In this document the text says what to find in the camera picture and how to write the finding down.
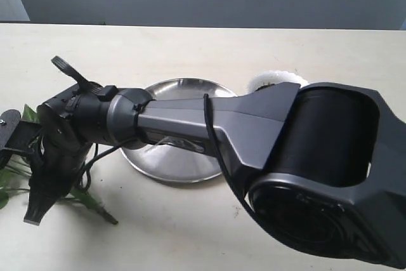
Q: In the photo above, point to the artificial red flower stem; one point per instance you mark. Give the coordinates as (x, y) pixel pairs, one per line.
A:
(79, 198)

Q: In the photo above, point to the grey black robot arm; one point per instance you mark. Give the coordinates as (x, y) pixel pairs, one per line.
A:
(320, 168)

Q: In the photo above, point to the white scalloped plastic pot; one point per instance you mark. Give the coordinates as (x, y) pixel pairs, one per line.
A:
(272, 77)

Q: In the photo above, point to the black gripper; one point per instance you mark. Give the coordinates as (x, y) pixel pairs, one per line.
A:
(57, 145)

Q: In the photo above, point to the round stainless steel plate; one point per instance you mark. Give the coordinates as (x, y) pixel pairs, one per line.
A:
(164, 162)

